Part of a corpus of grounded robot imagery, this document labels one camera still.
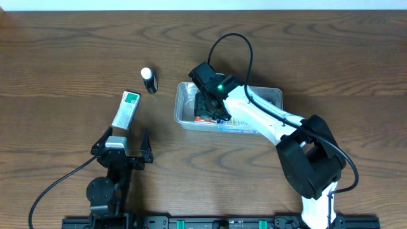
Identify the clear plastic container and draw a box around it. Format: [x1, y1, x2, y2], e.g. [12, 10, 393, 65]
[174, 82, 283, 132]

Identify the blue fever patch box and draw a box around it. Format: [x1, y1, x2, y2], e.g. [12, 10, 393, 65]
[217, 118, 259, 134]

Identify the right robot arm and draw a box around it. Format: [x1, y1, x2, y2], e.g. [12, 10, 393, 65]
[188, 62, 346, 228]

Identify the white green medicine box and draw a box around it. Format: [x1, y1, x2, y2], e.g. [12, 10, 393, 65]
[111, 91, 141, 130]

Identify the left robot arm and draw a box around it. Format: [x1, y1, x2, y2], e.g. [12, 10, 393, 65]
[86, 127, 154, 226]

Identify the black mounting rail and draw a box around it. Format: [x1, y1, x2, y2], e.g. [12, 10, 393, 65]
[62, 215, 382, 229]

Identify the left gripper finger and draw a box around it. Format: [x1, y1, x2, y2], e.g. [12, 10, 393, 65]
[140, 129, 153, 158]
[95, 127, 113, 148]

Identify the red white medicine box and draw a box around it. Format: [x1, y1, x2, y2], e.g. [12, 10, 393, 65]
[195, 116, 217, 123]

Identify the dark bottle white cap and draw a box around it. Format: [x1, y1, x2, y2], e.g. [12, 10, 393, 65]
[141, 67, 158, 94]

